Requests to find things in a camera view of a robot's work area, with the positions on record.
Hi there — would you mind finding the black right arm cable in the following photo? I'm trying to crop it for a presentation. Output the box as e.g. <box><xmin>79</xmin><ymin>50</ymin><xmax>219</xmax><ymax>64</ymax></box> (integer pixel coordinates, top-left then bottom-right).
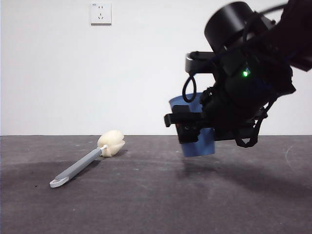
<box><xmin>182</xmin><ymin>73</ymin><xmax>197</xmax><ymax>103</ymax></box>

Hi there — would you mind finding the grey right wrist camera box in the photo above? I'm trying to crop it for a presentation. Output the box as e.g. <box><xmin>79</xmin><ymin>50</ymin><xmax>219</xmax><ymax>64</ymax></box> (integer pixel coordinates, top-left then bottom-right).
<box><xmin>184</xmin><ymin>51</ymin><xmax>220</xmax><ymax>74</ymax></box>

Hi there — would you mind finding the white wall socket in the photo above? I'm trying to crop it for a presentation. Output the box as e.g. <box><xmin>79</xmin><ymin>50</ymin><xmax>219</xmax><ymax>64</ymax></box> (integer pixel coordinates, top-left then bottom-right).
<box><xmin>90</xmin><ymin>2</ymin><xmax>113</xmax><ymax>26</ymax></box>

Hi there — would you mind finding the grey-handled sponge cup brush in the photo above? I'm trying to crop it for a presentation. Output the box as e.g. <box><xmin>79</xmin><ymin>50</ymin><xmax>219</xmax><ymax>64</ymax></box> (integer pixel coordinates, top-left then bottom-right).
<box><xmin>49</xmin><ymin>130</ymin><xmax>126</xmax><ymax>189</ymax></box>

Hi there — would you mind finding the blue ribbed plastic cup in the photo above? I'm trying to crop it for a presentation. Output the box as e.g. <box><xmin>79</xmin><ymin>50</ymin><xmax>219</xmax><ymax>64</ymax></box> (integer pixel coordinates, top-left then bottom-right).
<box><xmin>169</xmin><ymin>92</ymin><xmax>217</xmax><ymax>158</ymax></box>

